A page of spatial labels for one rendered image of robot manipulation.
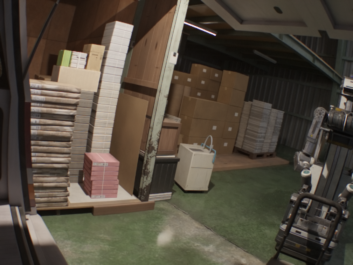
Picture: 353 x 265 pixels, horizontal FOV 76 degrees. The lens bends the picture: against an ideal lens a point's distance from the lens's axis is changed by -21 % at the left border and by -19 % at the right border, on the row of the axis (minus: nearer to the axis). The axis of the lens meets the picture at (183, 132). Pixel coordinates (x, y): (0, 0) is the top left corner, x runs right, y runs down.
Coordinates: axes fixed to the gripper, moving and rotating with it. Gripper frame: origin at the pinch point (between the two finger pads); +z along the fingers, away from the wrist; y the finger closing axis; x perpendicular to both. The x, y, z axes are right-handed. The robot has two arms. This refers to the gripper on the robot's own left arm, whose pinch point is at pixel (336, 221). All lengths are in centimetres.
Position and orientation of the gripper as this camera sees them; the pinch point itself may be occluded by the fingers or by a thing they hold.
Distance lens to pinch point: 191.0
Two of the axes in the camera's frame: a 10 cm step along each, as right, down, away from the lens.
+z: -6.1, 3.5, -7.1
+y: -7.9, -2.6, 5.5
